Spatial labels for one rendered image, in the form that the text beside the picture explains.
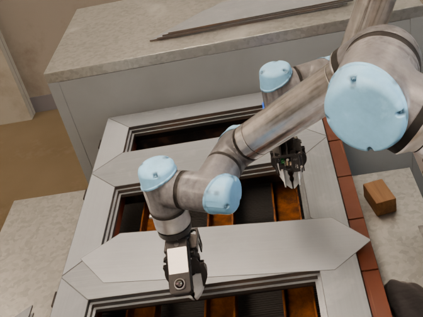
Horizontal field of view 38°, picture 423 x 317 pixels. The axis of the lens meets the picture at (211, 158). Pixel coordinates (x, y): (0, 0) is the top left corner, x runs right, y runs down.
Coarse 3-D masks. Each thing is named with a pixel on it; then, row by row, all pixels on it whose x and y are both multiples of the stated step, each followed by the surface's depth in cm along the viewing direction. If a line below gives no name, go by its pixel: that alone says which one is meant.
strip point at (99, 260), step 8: (112, 240) 164; (96, 248) 162; (104, 248) 162; (112, 248) 161; (88, 256) 160; (96, 256) 160; (104, 256) 159; (112, 256) 159; (88, 264) 158; (96, 264) 157; (104, 264) 157; (96, 272) 155; (104, 272) 154; (104, 280) 152
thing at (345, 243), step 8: (336, 224) 151; (336, 232) 149; (344, 232) 148; (352, 232) 148; (336, 240) 147; (344, 240) 146; (352, 240) 146; (336, 248) 144; (344, 248) 144; (352, 248) 143; (336, 256) 142; (344, 256) 142; (336, 264) 140
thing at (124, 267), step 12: (120, 240) 163; (132, 240) 162; (144, 240) 161; (120, 252) 159; (132, 252) 158; (120, 264) 155; (132, 264) 154; (108, 276) 153; (120, 276) 152; (132, 276) 151
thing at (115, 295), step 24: (192, 120) 209; (216, 120) 208; (264, 168) 178; (120, 192) 184; (96, 288) 150; (120, 288) 149; (144, 288) 147; (168, 288) 145; (216, 288) 144; (240, 288) 144; (264, 288) 142; (96, 312) 148
